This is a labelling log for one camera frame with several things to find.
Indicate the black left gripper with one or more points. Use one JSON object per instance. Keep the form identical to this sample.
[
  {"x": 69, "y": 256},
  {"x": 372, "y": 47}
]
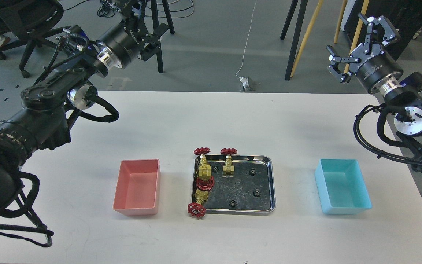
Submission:
[{"x": 130, "y": 39}]

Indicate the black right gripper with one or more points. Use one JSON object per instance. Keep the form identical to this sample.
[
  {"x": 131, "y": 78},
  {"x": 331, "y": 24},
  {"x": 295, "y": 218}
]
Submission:
[{"x": 376, "y": 71}]

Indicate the brass valve red wheel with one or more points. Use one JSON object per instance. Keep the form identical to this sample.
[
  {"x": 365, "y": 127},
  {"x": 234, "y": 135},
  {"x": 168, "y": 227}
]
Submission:
[{"x": 205, "y": 185}]

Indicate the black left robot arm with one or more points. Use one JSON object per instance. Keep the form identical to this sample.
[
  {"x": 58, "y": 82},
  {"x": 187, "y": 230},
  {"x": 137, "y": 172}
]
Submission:
[{"x": 59, "y": 96}]

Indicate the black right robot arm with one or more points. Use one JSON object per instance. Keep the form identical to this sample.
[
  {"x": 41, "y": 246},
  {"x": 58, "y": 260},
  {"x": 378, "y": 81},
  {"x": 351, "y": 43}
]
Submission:
[{"x": 400, "y": 121}]

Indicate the blue plastic box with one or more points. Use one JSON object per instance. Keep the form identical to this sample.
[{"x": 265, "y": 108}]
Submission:
[{"x": 341, "y": 187}]

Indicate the brass valve top left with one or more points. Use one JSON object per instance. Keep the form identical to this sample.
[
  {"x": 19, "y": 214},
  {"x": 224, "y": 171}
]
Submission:
[{"x": 204, "y": 169}]

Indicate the pink plastic box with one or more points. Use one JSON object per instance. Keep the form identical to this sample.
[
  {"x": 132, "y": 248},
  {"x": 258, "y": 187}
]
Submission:
[{"x": 138, "y": 188}]

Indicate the brass valve top middle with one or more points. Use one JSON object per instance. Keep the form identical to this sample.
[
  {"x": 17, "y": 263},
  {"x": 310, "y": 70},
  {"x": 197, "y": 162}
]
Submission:
[{"x": 228, "y": 167}]

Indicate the brass valve bottom left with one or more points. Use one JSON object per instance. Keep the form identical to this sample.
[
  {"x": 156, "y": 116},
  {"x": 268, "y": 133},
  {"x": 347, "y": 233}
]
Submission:
[{"x": 197, "y": 209}]

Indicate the black tripod stand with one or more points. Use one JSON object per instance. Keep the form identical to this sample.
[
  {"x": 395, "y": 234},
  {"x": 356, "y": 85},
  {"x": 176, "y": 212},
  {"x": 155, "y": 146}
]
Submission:
[{"x": 159, "y": 30}]

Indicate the black cabinet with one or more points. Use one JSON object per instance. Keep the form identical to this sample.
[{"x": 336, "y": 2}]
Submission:
[{"x": 406, "y": 17}]

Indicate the black and wood easel legs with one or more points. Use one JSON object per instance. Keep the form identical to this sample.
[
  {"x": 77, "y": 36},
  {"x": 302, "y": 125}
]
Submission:
[{"x": 296, "y": 50}]

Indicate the black office chair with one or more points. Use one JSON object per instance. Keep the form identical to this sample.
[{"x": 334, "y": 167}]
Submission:
[{"x": 32, "y": 22}]

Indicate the steel tray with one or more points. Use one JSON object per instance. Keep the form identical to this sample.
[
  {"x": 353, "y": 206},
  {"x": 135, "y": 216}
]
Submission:
[{"x": 240, "y": 187}]

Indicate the white power adapter with cable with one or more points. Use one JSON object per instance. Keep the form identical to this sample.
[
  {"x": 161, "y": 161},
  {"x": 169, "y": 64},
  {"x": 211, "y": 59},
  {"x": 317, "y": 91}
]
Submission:
[{"x": 245, "y": 80}]

